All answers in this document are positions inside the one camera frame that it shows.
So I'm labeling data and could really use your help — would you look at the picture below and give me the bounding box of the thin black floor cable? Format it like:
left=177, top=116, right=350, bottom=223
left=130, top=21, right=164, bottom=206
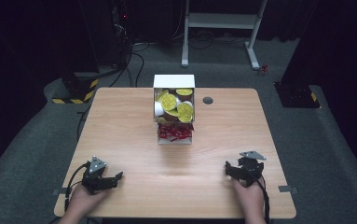
left=76, top=105, right=92, bottom=142

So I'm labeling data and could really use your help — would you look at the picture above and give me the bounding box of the white metal stand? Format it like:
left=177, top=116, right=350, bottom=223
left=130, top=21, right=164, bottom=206
left=180, top=0, right=269, bottom=70

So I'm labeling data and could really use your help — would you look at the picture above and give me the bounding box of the right hand-held gripper black cable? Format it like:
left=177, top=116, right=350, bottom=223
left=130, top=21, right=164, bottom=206
left=250, top=170, right=271, bottom=224

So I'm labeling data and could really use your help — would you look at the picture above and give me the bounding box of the black hazard-striped stand base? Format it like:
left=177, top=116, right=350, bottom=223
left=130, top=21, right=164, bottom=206
left=273, top=81, right=321, bottom=109
left=51, top=69, right=101, bottom=105

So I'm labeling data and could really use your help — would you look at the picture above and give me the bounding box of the pile of red packets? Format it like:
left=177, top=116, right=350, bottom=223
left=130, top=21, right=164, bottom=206
left=157, top=122, right=195, bottom=143

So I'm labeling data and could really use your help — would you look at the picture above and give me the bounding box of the white two-tier dispenser box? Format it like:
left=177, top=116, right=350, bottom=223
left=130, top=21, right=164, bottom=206
left=152, top=74, right=197, bottom=146

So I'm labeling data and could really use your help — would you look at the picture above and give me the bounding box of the person's right hand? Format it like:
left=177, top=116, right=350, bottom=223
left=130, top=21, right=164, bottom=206
left=231, top=176, right=267, bottom=219

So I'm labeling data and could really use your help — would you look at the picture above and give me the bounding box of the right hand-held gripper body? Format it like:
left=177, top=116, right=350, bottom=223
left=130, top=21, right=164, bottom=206
left=237, top=150, right=268, bottom=189

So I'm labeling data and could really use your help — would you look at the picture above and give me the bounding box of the hand-held gripper black cable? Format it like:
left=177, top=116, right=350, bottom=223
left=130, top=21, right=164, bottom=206
left=250, top=170, right=271, bottom=224
left=63, top=161, right=92, bottom=213

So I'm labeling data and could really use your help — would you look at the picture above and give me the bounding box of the small red floor object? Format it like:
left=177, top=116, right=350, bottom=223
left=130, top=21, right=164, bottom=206
left=257, top=63, right=269, bottom=77

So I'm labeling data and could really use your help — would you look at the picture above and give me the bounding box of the person's left hand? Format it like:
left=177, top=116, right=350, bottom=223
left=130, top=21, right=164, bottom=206
left=63, top=181, right=113, bottom=219

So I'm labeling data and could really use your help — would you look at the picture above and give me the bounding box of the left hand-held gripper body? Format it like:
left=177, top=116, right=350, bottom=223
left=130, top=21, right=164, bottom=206
left=81, top=155, right=109, bottom=196

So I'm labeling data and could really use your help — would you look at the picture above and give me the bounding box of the left hand-held gripper black cable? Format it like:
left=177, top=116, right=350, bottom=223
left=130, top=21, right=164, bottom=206
left=63, top=161, right=92, bottom=213

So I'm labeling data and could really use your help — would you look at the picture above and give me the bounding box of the grey tape strip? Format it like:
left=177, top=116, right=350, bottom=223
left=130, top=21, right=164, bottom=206
left=52, top=187, right=69, bottom=197
left=278, top=185, right=299, bottom=195

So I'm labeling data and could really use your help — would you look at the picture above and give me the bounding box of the dark equipment rack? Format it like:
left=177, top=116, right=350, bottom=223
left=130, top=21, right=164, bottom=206
left=110, top=0, right=134, bottom=67

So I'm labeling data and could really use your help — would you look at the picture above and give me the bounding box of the pile of yellow-lidded capsules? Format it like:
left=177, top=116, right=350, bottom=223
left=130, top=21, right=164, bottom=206
left=154, top=88, right=195, bottom=124

